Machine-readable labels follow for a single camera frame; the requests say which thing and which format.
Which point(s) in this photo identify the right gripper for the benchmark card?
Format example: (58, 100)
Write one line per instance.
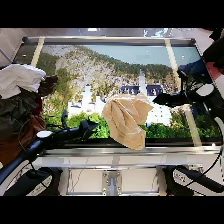
(168, 99)

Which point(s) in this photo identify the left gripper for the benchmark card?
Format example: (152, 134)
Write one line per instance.
(88, 128)

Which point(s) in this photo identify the beige shirt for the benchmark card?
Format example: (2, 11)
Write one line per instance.
(126, 120)

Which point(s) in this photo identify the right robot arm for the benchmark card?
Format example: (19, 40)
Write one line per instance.
(210, 100)

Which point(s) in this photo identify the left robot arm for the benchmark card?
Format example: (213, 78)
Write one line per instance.
(31, 151)

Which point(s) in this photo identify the blue garment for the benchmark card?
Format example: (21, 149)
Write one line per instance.
(200, 68)

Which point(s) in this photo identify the red garment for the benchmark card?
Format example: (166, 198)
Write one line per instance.
(216, 78)

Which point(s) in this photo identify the dark brown garment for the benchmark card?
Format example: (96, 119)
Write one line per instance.
(47, 85)

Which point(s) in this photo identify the black garment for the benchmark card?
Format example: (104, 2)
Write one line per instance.
(215, 50)

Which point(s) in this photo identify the dark grey garment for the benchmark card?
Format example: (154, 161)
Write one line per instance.
(16, 110)

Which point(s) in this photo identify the red-brown garment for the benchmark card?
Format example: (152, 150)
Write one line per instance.
(13, 143)

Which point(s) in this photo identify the white garment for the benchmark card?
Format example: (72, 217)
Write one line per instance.
(18, 79)

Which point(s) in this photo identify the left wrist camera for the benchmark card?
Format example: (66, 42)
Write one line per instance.
(64, 117)

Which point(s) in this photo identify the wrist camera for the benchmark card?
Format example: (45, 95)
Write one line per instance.
(64, 117)
(183, 76)

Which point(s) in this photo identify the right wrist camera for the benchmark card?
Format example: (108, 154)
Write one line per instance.
(183, 76)

